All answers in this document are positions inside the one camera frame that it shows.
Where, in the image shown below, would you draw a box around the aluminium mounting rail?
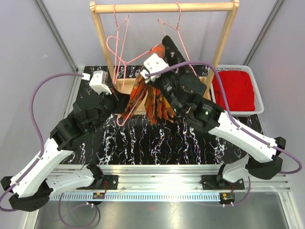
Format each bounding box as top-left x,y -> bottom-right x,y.
35,164 -> 291,191

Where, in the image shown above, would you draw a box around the white slotted cable duct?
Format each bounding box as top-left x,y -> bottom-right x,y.
51,191 -> 220,202

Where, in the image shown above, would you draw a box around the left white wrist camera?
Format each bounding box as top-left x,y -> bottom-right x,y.
82,70 -> 112,94

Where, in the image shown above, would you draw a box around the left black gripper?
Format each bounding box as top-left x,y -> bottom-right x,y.
90,85 -> 132,133

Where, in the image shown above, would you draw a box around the red trousers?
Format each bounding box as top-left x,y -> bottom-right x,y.
219,71 -> 255,112

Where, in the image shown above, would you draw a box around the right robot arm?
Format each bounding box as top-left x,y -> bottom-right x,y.
153,71 -> 286,190

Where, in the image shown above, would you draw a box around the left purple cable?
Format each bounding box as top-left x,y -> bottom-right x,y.
0,73 -> 85,213

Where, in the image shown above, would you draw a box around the black white patterned trousers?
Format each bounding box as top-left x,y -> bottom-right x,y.
162,35 -> 198,78

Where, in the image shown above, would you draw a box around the orange camouflage trousers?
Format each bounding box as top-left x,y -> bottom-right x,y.
121,43 -> 178,126

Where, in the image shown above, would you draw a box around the white plastic basket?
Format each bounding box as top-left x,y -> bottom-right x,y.
217,65 -> 264,116

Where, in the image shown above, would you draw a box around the pink wire hanger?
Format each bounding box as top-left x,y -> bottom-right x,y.
112,3 -> 131,86
106,36 -> 150,126
157,2 -> 200,77

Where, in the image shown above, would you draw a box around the wooden clothes rack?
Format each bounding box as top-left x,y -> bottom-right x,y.
90,0 -> 239,114

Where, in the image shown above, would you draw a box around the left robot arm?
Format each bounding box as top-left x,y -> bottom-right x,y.
0,93 -> 129,212

